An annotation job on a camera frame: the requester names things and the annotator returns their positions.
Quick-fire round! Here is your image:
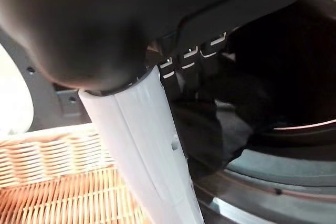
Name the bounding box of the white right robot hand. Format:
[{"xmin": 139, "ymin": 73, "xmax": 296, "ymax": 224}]
[{"xmin": 0, "ymin": 0, "xmax": 336, "ymax": 224}]

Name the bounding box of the black garment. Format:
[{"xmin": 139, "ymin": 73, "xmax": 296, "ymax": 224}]
[{"xmin": 167, "ymin": 0, "xmax": 336, "ymax": 177}]

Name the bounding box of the wicker laundry basket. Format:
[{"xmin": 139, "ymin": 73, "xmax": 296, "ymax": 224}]
[{"xmin": 0, "ymin": 123, "xmax": 153, "ymax": 224}]

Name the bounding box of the grey front-load washing machine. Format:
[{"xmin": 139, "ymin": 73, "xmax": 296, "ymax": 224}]
[{"xmin": 167, "ymin": 0, "xmax": 336, "ymax": 224}]

